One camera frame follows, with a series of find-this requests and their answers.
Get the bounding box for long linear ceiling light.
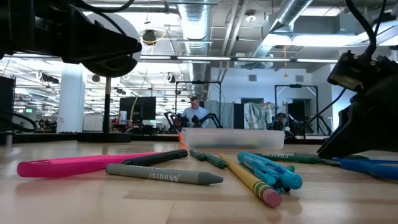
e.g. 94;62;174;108
139;55;339;63

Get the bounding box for blue mechanical pencil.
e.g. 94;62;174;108
236;151;303;194

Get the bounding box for green crayon Crayons print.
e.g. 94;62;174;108
253;152;326;165

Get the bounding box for black camera with yellow cable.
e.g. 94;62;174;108
142;29;157;46

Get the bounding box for black click pen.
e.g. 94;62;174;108
120;149;189;167

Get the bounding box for black cabinet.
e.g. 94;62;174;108
0;76;16;133

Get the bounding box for pink pen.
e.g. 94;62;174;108
16;151;161;179

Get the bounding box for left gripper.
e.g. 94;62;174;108
0;0;143;65

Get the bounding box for black robot station frame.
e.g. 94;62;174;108
174;80;223;129
274;83;320;135

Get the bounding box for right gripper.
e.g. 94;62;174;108
317;51;398;160

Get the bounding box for white globe lamp black stand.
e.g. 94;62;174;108
76;11;143;144

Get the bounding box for yellow pencil pink eraser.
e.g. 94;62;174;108
219;152;283;208

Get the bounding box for person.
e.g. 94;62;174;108
182;95;210;129

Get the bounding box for grey crayon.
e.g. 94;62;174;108
104;163;224;186

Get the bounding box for silver ribbed air duct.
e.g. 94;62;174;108
177;0;215;94

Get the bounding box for blue handled scissors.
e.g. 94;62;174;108
323;156;398;182

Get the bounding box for clear supply box orange lid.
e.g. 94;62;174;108
178;127;285;151

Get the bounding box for grey patterned curtain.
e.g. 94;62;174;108
244;102;277;130

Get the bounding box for dark green crayon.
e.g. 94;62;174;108
189;149;228;170

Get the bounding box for silver smooth air duct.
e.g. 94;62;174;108
248;0;314;62

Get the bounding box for black computer monitor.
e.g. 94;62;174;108
119;96;157;122

